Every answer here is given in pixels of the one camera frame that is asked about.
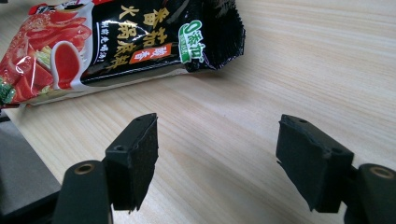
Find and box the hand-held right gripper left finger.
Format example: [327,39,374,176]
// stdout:
[103,112,161,215]

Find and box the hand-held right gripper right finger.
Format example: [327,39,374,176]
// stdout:
[275,114,356,214]

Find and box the black and red sauce packet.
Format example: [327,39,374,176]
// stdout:
[0,0,247,110]

